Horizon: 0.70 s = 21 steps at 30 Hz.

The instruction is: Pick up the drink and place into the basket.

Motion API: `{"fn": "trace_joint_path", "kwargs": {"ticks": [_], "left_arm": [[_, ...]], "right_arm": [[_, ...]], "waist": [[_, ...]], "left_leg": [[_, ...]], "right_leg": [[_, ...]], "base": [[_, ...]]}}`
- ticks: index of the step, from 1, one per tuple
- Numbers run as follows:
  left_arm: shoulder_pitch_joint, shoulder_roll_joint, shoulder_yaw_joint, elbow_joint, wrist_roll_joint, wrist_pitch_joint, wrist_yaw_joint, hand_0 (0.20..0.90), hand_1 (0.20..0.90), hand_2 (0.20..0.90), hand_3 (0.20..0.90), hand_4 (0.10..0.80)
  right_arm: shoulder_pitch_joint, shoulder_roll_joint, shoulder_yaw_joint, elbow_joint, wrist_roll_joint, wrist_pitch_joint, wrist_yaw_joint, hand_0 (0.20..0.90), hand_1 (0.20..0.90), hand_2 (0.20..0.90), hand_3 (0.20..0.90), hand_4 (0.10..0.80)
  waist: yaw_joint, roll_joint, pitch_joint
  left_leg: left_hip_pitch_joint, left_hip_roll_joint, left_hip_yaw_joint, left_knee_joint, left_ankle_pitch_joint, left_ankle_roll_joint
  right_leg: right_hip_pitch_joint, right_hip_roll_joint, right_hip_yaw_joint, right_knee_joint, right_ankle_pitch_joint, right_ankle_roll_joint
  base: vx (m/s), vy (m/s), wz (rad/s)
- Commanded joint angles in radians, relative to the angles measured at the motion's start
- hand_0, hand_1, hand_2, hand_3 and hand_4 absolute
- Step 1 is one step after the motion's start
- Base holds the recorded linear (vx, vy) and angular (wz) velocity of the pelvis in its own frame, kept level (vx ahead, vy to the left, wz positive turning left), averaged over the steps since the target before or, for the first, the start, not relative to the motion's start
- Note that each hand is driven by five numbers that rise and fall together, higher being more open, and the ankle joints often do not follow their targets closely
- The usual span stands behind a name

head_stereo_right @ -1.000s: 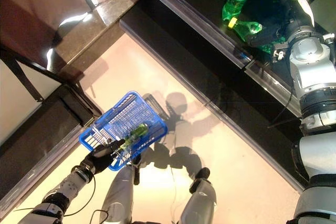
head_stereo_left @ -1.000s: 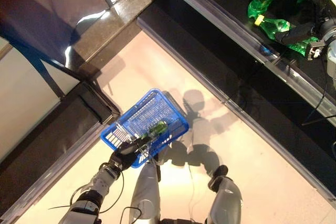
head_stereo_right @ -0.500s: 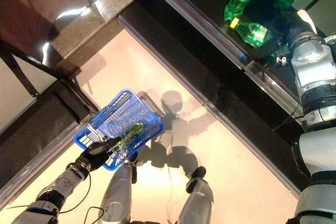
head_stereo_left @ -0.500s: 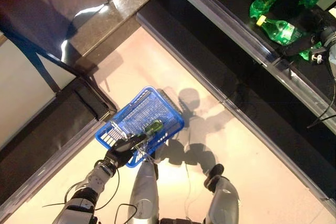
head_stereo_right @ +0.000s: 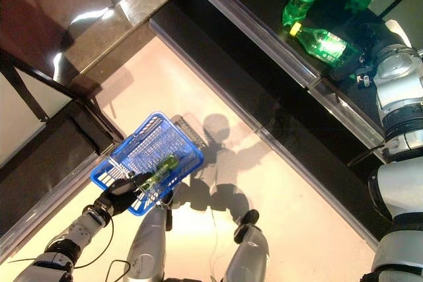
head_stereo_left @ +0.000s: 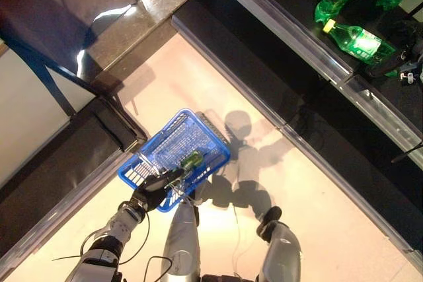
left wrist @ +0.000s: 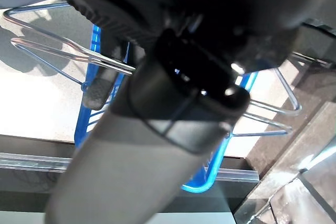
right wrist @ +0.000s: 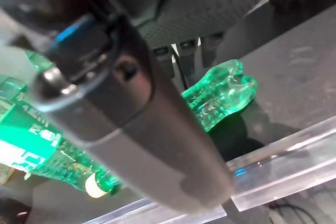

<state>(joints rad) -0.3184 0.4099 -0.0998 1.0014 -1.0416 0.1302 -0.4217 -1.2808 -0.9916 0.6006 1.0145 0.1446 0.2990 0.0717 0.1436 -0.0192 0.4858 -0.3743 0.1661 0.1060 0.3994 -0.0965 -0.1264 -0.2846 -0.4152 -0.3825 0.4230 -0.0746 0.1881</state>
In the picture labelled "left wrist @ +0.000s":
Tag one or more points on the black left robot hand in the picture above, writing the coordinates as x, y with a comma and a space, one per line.
157, 103

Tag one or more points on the blue plastic shopping basket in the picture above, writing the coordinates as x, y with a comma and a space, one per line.
202, 186

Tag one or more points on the dark brown plinth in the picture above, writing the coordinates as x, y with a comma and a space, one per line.
288, 142

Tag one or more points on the dark metal pole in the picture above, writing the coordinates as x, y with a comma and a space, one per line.
315, 187

